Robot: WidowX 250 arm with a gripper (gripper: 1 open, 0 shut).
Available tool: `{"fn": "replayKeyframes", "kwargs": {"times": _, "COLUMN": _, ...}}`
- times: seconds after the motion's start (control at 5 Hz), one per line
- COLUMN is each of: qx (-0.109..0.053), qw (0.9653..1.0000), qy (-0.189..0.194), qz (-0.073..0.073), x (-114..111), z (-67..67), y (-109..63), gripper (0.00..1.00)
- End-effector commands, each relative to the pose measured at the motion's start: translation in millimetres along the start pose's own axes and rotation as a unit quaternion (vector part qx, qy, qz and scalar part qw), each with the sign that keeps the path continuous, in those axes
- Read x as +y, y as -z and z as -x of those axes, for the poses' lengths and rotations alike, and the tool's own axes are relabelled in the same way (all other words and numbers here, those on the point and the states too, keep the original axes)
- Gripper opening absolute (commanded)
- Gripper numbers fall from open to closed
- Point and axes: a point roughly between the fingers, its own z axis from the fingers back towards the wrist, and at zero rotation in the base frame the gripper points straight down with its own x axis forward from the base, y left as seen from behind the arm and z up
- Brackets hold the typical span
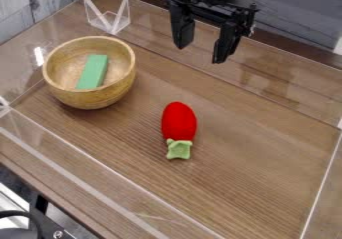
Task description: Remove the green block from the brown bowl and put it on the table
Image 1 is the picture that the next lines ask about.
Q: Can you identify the red plush strawberry toy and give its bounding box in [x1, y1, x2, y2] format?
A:
[160, 102, 198, 160]

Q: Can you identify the clear acrylic tray wall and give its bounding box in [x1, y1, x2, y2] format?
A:
[0, 1, 342, 239]

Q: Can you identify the black metal table frame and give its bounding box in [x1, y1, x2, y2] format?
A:
[29, 195, 76, 239]

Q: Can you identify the clear acrylic corner bracket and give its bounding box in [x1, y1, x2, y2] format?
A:
[83, 0, 131, 35]

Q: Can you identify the black cable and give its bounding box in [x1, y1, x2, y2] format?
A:
[0, 210, 45, 239]

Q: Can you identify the green rectangular block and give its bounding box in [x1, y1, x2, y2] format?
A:
[76, 54, 108, 89]

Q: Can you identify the brown wooden bowl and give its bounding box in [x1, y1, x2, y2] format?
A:
[43, 36, 136, 110]

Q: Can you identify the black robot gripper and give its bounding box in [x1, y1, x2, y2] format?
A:
[168, 0, 259, 64]

